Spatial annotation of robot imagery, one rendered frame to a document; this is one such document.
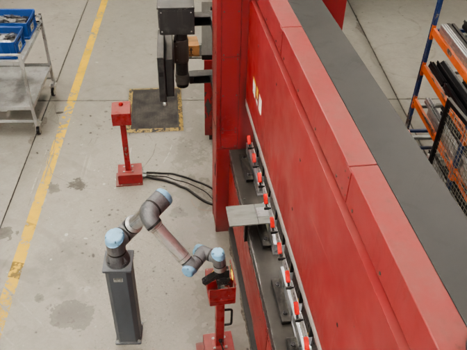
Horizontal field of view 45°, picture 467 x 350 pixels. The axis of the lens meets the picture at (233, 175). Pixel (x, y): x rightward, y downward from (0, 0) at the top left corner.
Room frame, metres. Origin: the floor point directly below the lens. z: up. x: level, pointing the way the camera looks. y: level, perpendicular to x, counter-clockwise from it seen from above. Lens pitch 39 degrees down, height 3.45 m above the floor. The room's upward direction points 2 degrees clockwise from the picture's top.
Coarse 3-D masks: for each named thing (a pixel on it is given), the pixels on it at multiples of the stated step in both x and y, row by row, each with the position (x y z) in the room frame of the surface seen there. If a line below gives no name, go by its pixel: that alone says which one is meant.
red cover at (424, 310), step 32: (256, 0) 3.14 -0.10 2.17; (288, 32) 2.45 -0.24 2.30; (288, 64) 2.32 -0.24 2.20; (320, 64) 2.15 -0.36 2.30; (320, 96) 1.89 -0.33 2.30; (320, 128) 1.78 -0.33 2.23; (352, 128) 1.68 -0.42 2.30; (352, 160) 1.49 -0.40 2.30; (352, 192) 1.39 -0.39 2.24; (384, 192) 1.33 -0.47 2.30; (384, 224) 1.19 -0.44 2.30; (384, 256) 1.10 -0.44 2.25; (416, 256) 1.07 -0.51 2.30; (384, 288) 1.06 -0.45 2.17; (416, 288) 0.95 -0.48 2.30; (416, 320) 0.88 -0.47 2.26; (448, 320) 0.86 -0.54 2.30
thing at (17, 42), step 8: (0, 32) 5.15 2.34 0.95; (8, 32) 5.15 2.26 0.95; (16, 32) 5.16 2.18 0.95; (0, 40) 4.91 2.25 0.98; (8, 40) 4.92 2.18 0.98; (16, 40) 4.89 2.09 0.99; (24, 40) 5.15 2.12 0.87; (0, 48) 4.82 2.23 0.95; (8, 48) 4.81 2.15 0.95; (16, 48) 4.87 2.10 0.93; (0, 56) 4.81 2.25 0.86; (8, 56) 4.82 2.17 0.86; (16, 56) 4.83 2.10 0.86
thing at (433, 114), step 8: (432, 104) 4.37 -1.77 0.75; (432, 112) 4.17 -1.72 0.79; (440, 112) 4.25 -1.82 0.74; (432, 120) 4.13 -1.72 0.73; (440, 120) 4.05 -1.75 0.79; (448, 128) 3.98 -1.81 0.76; (456, 128) 3.98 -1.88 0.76; (448, 144) 3.74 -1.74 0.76; (456, 144) 3.76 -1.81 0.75; (448, 152) 3.70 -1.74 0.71; (464, 152) 3.66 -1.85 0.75; (464, 160) 3.55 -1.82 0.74; (464, 176) 3.36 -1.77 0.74
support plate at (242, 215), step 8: (232, 208) 2.64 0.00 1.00; (240, 208) 2.64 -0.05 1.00; (248, 208) 2.64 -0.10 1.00; (232, 216) 2.57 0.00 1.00; (240, 216) 2.57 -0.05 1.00; (248, 216) 2.57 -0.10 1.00; (256, 216) 2.57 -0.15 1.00; (232, 224) 2.49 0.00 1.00; (240, 224) 2.50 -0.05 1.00; (248, 224) 2.50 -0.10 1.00; (256, 224) 2.51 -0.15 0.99
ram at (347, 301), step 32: (256, 32) 3.17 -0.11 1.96; (256, 64) 3.12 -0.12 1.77; (288, 96) 2.33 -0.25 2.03; (256, 128) 3.01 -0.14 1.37; (288, 128) 2.27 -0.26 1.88; (288, 160) 2.21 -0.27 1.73; (320, 160) 1.79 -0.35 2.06; (288, 192) 2.15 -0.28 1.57; (320, 192) 1.72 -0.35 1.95; (288, 224) 2.09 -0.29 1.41; (320, 224) 1.66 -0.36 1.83; (352, 224) 1.43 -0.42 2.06; (320, 256) 1.60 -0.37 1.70; (352, 256) 1.33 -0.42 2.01; (320, 288) 1.54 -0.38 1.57; (352, 288) 1.27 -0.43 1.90; (320, 320) 1.48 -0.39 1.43; (352, 320) 1.22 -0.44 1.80; (384, 320) 1.04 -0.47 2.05
